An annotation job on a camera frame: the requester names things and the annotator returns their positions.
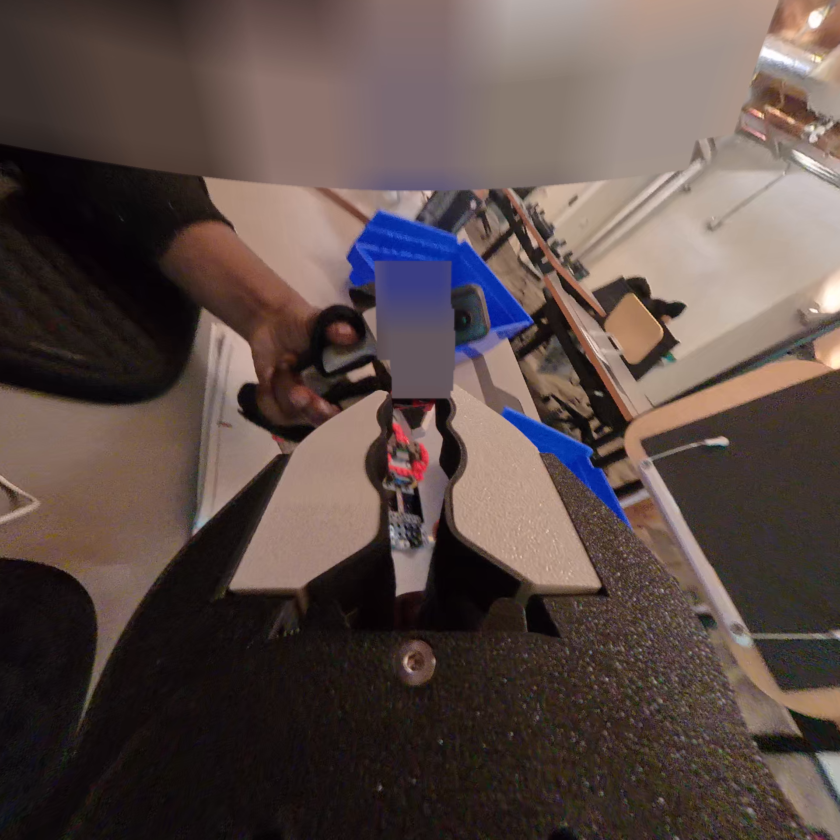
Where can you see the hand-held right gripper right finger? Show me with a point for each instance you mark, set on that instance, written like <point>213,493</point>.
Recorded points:
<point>518,518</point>

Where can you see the wooden chair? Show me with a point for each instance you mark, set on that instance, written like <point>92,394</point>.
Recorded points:
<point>633,328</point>

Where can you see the person's black shirt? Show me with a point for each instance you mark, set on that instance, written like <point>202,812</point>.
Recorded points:
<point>85,275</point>

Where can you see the lego instruction booklet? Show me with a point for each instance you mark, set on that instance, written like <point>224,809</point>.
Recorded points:
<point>216,459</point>

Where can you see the metal ceiling duct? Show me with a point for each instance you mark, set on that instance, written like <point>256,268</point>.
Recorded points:
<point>794,72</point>

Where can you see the person's left forearm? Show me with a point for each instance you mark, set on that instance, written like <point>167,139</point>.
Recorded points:
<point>223,275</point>

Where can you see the red and black lego model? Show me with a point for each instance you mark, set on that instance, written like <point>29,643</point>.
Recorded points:
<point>407,459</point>

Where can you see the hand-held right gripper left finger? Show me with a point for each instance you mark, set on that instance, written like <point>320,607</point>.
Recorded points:
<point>315,512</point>

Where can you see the long wooden desk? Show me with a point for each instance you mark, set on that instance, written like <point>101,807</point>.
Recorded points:
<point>577,315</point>

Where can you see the wooden table with black mat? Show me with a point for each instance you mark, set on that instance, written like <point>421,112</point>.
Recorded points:
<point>761,499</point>

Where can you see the dark cloth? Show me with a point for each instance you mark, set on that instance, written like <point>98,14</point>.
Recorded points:
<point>39,669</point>

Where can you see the blue plastic bin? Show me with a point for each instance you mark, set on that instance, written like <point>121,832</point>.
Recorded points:
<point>407,239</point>
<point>564,453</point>

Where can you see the person's left hand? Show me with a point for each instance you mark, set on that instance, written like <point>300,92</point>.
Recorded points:
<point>282,367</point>

